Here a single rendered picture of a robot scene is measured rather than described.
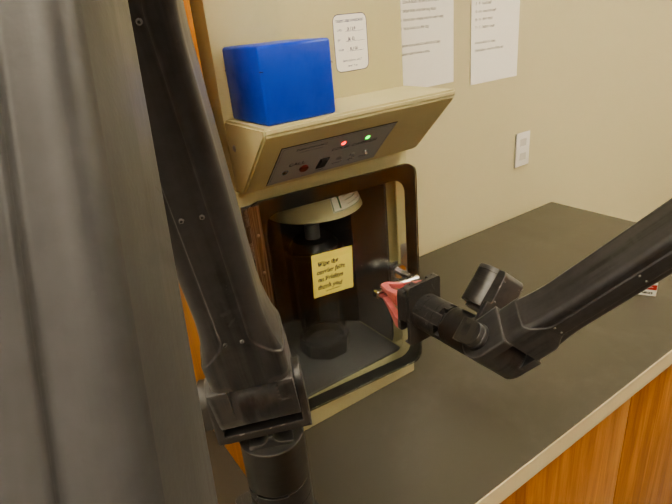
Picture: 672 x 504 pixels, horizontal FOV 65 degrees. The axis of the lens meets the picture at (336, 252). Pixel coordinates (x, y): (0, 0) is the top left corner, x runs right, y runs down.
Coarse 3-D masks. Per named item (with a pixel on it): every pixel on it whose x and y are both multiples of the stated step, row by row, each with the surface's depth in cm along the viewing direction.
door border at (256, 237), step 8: (248, 208) 75; (256, 208) 75; (248, 216) 75; (256, 216) 76; (256, 224) 76; (248, 232) 75; (256, 232) 76; (248, 240) 76; (256, 240) 77; (256, 248) 77; (264, 248) 78; (256, 256) 78; (264, 256) 78; (256, 264) 78; (264, 264) 79; (264, 272) 79; (264, 280) 80; (264, 288) 80; (272, 296) 81
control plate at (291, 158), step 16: (368, 128) 72; (384, 128) 75; (304, 144) 67; (320, 144) 70; (336, 144) 72; (352, 144) 74; (368, 144) 77; (288, 160) 69; (304, 160) 71; (336, 160) 76; (352, 160) 79; (272, 176) 71; (288, 176) 73
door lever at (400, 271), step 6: (396, 270) 92; (402, 270) 92; (396, 276) 93; (402, 276) 92; (408, 276) 89; (414, 276) 89; (378, 288) 87; (396, 288) 87; (378, 294) 86; (384, 294) 86
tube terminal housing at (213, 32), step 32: (192, 0) 66; (224, 0) 66; (256, 0) 68; (288, 0) 70; (320, 0) 73; (352, 0) 76; (384, 0) 79; (224, 32) 67; (256, 32) 69; (288, 32) 72; (320, 32) 74; (384, 32) 80; (224, 64) 68; (384, 64) 82; (224, 96) 69; (224, 128) 70; (384, 160) 88; (256, 192) 76; (288, 192) 79; (384, 384) 105; (320, 416) 97
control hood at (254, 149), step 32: (352, 96) 79; (384, 96) 76; (416, 96) 73; (448, 96) 77; (256, 128) 63; (288, 128) 63; (320, 128) 66; (352, 128) 70; (416, 128) 81; (256, 160) 66
